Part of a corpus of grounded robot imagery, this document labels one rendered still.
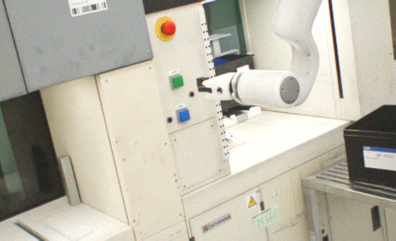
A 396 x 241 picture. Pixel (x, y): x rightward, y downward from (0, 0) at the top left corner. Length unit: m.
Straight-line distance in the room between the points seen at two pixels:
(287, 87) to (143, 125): 0.47
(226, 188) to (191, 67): 0.39
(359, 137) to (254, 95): 0.60
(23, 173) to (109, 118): 0.50
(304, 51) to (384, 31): 0.99
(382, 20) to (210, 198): 0.97
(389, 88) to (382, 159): 0.56
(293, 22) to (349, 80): 0.87
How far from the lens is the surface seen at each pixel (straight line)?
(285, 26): 1.31
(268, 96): 1.32
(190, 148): 1.72
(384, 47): 2.33
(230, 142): 2.07
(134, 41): 1.58
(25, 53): 1.45
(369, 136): 1.86
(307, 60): 1.39
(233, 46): 2.72
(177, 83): 1.65
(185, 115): 1.68
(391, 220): 2.49
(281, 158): 1.96
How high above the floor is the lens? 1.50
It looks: 15 degrees down
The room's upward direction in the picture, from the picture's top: 11 degrees counter-clockwise
